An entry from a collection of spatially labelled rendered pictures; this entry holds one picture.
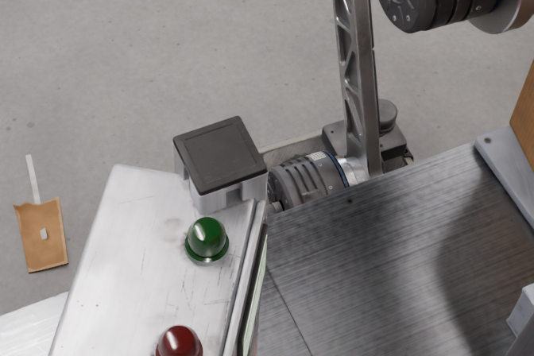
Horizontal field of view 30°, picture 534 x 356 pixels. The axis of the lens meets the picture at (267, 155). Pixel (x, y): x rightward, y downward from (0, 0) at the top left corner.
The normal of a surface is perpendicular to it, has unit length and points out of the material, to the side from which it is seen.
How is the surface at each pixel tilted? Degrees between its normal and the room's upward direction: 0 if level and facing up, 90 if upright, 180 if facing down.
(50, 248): 2
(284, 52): 0
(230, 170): 0
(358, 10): 65
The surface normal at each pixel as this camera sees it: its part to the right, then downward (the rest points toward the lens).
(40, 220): 0.24, -0.54
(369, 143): 0.35, 0.44
